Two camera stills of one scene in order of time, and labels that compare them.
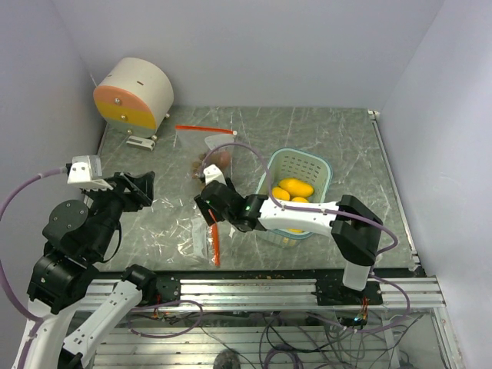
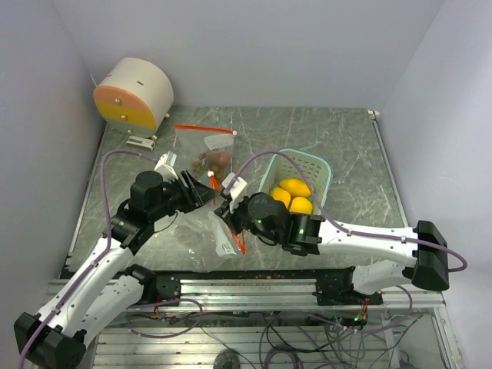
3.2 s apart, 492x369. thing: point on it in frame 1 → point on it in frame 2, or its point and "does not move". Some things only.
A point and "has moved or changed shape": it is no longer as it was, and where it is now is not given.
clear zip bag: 196,147 does not move
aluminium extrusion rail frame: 277,324 does not move
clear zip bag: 174,231 has moved or changed shape
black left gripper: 141,191 → 198,193
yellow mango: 295,187 does not move
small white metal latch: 141,141 does not move
